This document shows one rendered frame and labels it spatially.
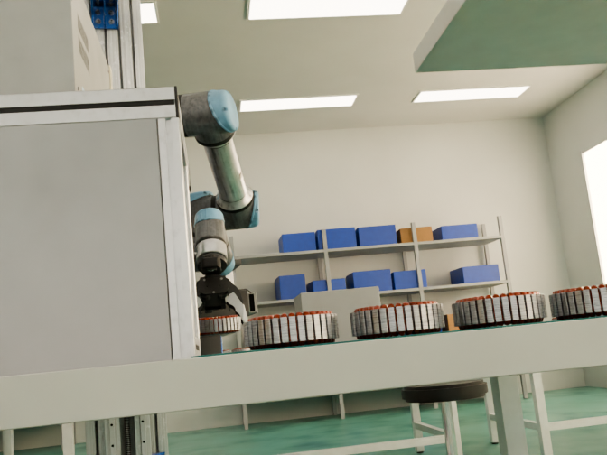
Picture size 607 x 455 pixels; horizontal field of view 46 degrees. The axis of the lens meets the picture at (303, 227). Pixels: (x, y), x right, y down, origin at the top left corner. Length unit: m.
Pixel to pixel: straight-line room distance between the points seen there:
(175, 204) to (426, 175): 7.81
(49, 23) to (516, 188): 8.22
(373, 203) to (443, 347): 7.72
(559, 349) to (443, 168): 8.02
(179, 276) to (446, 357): 0.37
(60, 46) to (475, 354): 0.69
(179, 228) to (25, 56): 0.32
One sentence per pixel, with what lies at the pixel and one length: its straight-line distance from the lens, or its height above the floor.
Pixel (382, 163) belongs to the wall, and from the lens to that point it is 8.60.
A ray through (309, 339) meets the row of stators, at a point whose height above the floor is 0.76.
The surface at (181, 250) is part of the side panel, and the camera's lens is 0.94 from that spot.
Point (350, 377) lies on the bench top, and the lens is 0.73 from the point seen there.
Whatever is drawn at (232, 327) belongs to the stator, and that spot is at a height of 0.81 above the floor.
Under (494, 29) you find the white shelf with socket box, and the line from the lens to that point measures 1.09.
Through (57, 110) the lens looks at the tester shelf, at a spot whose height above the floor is 1.09.
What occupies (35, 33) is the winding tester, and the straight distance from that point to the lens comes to 1.08.
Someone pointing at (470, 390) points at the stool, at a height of 0.53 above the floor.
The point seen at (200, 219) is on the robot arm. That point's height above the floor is 1.09.
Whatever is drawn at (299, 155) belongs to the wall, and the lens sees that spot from 8.46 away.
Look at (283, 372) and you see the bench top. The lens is 0.73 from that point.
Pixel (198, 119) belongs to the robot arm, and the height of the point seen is 1.37.
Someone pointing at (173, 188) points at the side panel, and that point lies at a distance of 0.97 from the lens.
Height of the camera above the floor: 0.75
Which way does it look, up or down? 10 degrees up
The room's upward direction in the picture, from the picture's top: 6 degrees counter-clockwise
